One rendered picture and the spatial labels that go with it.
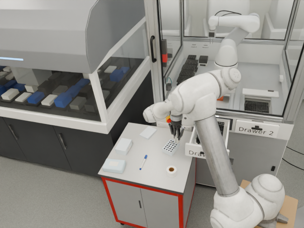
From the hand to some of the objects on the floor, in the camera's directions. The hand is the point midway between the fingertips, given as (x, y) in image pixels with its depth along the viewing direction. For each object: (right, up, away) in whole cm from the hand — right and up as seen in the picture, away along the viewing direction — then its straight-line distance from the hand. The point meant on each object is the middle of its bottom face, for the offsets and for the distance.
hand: (177, 139), depth 187 cm
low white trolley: (-13, -70, +49) cm, 86 cm away
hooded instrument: (-117, -13, +136) cm, 180 cm away
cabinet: (+55, -28, +93) cm, 112 cm away
